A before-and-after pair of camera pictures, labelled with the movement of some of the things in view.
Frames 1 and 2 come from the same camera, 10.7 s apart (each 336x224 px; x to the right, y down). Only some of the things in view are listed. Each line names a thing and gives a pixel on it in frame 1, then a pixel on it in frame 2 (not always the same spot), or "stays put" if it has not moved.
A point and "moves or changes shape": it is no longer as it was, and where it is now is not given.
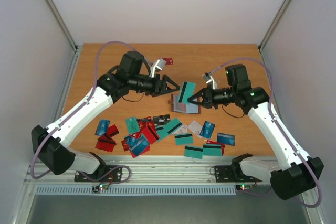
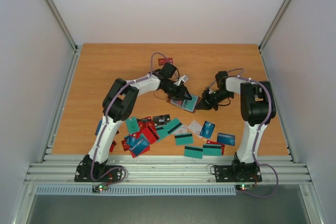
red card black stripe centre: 150,135 stays put
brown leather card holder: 190,108 moves or changes shape
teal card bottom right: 213,150 stays put
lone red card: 169,61 stays put
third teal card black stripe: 193,152 stays put
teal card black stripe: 168,129 stays put
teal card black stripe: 188,90 moves or changes shape
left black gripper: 156,89 -> 180,94
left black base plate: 105,173 stays put
